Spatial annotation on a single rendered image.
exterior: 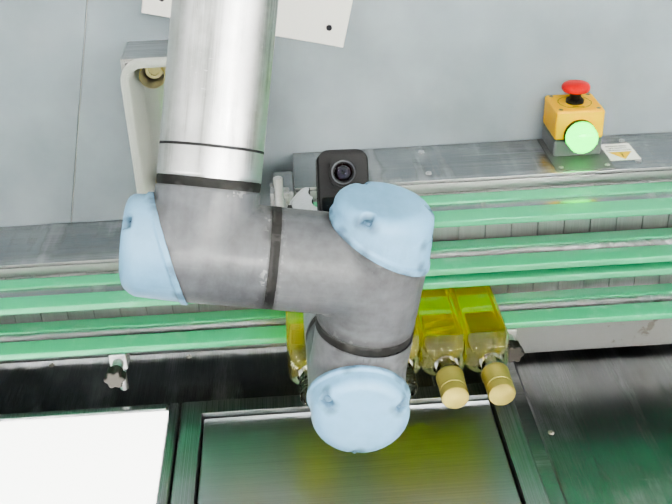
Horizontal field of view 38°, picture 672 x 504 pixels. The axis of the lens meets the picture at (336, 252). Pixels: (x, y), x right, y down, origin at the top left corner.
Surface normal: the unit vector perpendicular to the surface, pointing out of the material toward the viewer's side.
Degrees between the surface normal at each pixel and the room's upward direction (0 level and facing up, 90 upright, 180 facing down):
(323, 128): 0
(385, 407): 0
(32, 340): 90
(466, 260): 90
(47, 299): 90
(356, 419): 0
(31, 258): 90
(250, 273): 12
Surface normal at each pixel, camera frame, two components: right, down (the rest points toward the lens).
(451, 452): -0.04, -0.87
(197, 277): 0.06, 0.49
